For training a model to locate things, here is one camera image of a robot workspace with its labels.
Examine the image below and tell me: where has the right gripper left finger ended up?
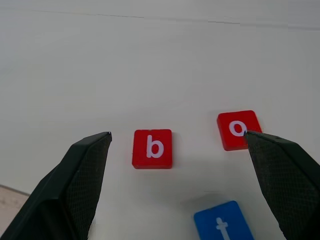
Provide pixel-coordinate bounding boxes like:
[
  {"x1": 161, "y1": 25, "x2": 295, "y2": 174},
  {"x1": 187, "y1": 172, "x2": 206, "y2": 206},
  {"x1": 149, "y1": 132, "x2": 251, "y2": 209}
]
[{"x1": 0, "y1": 131, "x2": 113, "y2": 240}]

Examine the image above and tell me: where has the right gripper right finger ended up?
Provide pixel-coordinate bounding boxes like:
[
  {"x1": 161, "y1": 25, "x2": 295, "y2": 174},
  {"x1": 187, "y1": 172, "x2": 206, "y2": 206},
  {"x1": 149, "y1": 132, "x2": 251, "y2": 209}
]
[{"x1": 243, "y1": 130, "x2": 320, "y2": 240}]

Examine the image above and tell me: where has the red letter o block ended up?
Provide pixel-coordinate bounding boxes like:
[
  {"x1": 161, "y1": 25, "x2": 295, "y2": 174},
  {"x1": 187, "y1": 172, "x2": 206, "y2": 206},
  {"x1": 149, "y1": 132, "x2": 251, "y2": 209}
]
[{"x1": 216, "y1": 110, "x2": 263, "y2": 152}]

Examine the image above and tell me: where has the red letter b block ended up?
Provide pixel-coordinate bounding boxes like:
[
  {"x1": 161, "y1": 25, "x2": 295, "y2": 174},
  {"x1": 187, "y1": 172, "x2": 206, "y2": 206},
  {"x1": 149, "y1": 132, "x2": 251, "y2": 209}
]
[{"x1": 131, "y1": 128, "x2": 173, "y2": 170}]

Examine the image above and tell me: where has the blue letter t block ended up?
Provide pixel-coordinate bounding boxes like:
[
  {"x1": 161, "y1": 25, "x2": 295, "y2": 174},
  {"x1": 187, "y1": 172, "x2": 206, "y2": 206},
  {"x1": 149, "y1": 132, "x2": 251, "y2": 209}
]
[{"x1": 193, "y1": 200, "x2": 255, "y2": 240}]

